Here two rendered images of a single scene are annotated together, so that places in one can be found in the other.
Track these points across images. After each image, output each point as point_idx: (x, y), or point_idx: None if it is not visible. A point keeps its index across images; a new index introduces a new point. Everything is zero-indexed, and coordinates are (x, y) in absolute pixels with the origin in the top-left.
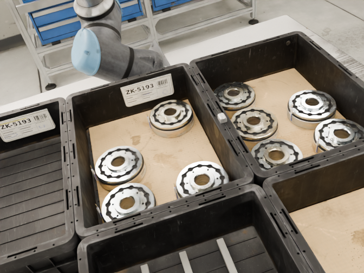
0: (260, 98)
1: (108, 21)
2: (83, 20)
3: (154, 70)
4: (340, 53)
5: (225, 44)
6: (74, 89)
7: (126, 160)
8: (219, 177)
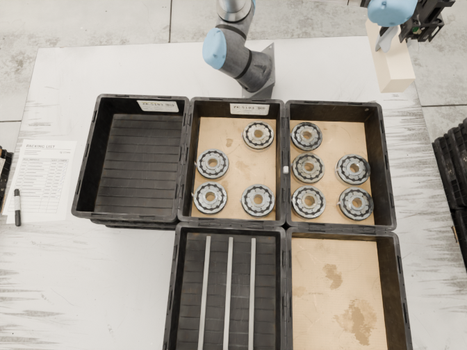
0: (325, 142)
1: (239, 26)
2: (219, 18)
3: (258, 98)
4: (417, 103)
5: (333, 50)
6: (199, 50)
7: (217, 163)
8: (269, 201)
